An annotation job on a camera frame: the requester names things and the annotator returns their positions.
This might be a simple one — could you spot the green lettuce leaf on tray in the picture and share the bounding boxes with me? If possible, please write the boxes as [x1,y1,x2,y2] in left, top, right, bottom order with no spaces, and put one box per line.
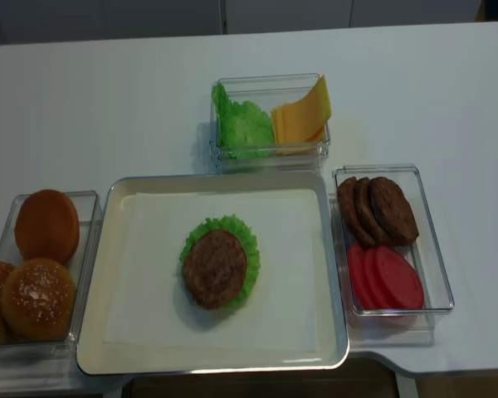
[179,215,261,310]

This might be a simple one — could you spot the white paper tray liner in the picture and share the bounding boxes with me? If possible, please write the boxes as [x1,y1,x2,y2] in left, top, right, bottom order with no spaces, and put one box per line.
[105,189,319,352]

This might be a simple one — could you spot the brown meat patty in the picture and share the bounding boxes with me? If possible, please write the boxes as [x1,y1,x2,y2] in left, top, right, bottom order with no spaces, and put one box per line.
[368,177,419,246]
[183,229,247,310]
[354,177,392,246]
[337,177,376,249]

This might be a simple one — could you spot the clear patty tomato container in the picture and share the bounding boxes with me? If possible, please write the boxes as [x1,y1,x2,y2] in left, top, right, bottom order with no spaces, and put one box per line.
[332,165,454,330]

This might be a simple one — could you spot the clear bun container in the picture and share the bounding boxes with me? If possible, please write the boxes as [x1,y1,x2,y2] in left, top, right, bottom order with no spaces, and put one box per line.
[0,191,103,364]

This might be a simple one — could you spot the plain brown bun bottom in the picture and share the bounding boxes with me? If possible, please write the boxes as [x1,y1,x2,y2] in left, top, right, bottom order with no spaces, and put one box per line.
[14,189,80,265]

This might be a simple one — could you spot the red tomato slice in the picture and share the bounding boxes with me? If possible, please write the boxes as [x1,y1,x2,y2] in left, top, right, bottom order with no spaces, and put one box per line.
[363,248,393,309]
[374,246,424,309]
[348,243,375,310]

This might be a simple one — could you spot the white rectangular serving tray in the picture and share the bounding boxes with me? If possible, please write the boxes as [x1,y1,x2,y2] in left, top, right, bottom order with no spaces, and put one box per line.
[76,171,349,375]

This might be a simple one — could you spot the red tomato slice back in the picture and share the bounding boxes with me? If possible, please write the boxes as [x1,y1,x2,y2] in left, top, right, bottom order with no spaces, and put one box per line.
[348,243,375,310]

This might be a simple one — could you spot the clear lettuce cheese container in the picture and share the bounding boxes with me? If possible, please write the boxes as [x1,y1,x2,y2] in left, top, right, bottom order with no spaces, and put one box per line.
[208,74,330,173]

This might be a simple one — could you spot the green lettuce leaves in container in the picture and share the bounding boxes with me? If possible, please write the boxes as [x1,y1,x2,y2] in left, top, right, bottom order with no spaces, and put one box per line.
[212,83,275,159]

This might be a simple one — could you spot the brown meat patty front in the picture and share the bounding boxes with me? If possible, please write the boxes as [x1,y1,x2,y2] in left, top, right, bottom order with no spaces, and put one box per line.
[368,177,419,246]

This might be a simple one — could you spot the red tomato slice front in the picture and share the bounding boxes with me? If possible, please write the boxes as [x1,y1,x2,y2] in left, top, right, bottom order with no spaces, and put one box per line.
[374,246,424,309]

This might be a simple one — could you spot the yellow cheese slices stack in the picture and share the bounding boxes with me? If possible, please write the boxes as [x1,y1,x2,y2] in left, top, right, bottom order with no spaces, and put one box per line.
[271,75,332,155]

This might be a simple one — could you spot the sesame bun top front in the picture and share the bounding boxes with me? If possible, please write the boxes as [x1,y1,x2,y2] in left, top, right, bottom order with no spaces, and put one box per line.
[1,258,76,342]

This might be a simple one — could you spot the red tomato slice middle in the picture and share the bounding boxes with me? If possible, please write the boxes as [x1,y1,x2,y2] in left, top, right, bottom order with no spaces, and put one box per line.
[363,248,393,309]

